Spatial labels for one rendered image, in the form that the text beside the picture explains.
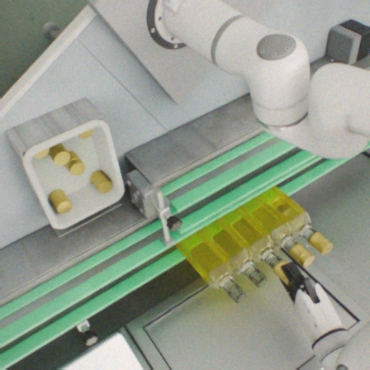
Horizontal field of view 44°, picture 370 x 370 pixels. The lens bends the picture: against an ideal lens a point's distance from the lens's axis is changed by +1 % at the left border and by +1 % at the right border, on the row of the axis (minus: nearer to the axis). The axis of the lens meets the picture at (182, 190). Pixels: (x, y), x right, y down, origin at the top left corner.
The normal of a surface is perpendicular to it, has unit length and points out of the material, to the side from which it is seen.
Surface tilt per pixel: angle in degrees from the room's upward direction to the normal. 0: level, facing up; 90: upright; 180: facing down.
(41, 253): 90
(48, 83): 0
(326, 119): 72
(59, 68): 0
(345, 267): 91
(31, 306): 90
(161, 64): 3
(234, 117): 90
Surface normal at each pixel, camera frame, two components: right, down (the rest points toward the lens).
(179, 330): -0.08, -0.68
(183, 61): 0.58, 0.59
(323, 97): -0.72, 0.24
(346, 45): -0.83, 0.45
